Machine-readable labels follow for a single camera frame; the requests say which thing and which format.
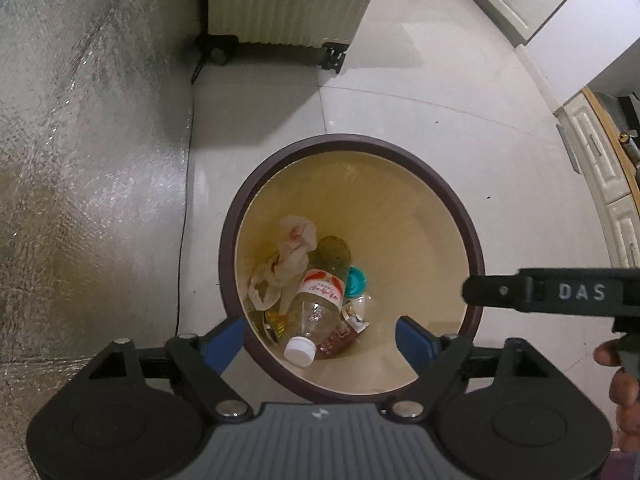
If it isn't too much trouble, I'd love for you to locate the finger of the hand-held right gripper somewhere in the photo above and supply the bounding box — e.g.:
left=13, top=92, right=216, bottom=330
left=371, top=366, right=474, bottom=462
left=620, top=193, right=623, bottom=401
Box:
left=462, top=270, right=532, bottom=314

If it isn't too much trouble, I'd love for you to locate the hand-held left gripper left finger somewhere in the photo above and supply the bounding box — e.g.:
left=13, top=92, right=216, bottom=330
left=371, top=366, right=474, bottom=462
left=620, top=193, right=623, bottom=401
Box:
left=86, top=316, right=253, bottom=420

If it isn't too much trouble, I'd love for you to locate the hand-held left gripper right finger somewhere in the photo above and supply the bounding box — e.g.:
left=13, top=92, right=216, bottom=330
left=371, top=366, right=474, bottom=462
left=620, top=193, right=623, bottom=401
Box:
left=382, top=315, right=546, bottom=420

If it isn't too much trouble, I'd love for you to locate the gold foil wrapper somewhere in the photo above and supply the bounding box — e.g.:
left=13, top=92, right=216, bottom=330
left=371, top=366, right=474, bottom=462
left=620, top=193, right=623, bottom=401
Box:
left=249, top=307, right=292, bottom=347

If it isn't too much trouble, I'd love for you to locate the brown snack wrapper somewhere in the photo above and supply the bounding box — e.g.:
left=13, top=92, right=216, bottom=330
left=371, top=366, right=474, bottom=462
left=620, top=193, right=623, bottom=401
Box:
left=317, top=310, right=371, bottom=359

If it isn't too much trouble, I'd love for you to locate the beige tissue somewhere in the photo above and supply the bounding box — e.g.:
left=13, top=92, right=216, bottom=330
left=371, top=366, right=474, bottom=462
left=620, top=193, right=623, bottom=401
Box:
left=243, top=255, right=302, bottom=312

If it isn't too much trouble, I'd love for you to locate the clear red-label plastic bottle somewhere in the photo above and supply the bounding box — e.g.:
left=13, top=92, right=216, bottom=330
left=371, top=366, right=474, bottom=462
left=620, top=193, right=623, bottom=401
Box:
left=283, top=268, right=347, bottom=367

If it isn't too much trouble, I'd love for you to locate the yellow bin with brown rim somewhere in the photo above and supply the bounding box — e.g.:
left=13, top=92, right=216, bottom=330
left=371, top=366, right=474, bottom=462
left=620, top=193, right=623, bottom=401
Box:
left=218, top=133, right=485, bottom=404

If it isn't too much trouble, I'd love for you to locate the white red-stained tissue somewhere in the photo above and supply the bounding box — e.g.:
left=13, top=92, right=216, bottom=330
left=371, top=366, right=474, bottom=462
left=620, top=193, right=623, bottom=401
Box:
left=276, top=213, right=320, bottom=282

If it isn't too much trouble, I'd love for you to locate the person's right hand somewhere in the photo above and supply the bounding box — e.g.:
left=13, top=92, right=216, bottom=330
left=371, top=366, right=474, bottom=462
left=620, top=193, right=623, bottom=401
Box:
left=593, top=339, right=640, bottom=437

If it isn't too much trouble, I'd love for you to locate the teal plastic lid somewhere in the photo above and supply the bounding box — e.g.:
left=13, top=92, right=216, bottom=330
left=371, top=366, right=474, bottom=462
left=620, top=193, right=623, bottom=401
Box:
left=346, top=266, right=369, bottom=307

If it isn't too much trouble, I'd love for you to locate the white wood-topped low cabinet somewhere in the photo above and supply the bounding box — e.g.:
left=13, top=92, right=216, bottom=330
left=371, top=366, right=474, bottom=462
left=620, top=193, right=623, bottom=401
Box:
left=554, top=86, right=640, bottom=272

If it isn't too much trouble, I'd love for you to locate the foil-sided white table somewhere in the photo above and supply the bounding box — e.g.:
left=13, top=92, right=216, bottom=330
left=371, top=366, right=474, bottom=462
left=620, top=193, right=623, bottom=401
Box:
left=0, top=0, right=212, bottom=461

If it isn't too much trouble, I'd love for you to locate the cream ribbed suitcase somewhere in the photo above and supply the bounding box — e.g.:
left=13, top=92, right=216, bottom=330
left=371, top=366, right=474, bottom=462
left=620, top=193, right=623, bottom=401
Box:
left=197, top=0, right=389, bottom=70

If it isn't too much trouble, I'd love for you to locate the black power cable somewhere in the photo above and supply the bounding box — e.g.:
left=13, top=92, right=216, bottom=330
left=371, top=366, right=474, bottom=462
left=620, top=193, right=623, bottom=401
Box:
left=175, top=52, right=207, bottom=337

